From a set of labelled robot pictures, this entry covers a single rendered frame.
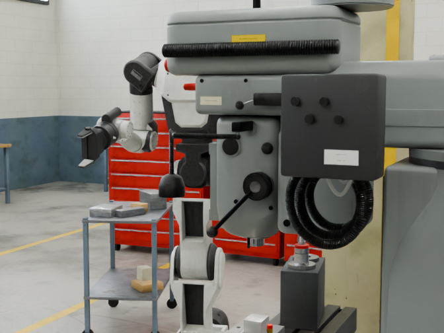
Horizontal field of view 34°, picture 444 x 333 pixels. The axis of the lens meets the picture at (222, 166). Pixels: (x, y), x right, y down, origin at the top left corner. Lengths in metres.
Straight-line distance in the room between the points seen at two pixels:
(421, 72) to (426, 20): 9.27
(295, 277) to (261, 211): 0.55
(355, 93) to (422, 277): 0.45
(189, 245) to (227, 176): 0.94
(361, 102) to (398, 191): 0.29
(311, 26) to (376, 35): 1.87
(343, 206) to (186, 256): 1.15
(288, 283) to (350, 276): 1.41
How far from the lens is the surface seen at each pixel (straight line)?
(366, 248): 3.67
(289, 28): 1.74
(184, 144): 2.70
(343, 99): 1.45
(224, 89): 1.81
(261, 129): 1.80
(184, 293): 2.82
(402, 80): 1.69
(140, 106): 2.81
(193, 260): 2.76
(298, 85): 1.48
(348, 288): 3.74
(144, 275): 5.12
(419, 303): 1.67
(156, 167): 7.31
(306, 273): 2.32
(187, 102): 2.66
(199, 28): 1.83
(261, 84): 1.77
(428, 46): 10.91
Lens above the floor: 1.70
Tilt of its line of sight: 6 degrees down
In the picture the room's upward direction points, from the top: straight up
